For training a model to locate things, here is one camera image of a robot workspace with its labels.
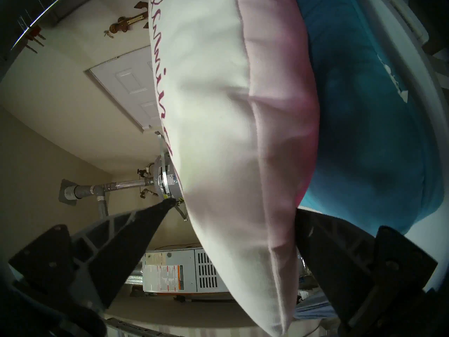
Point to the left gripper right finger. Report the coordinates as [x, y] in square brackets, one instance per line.
[343, 262]

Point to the grey water heater tank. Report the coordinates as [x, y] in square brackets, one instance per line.
[165, 178]

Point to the white panel door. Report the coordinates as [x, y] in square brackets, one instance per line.
[122, 83]

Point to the white pink flamingo pillow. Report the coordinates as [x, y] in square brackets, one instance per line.
[228, 129]

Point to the teal cushion with ties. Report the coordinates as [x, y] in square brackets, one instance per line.
[368, 111]

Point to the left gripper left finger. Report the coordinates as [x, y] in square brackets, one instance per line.
[115, 248]

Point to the grey furnace unit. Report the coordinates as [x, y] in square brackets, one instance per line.
[168, 273]

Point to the grey metal flue pipe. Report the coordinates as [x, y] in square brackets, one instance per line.
[122, 185]

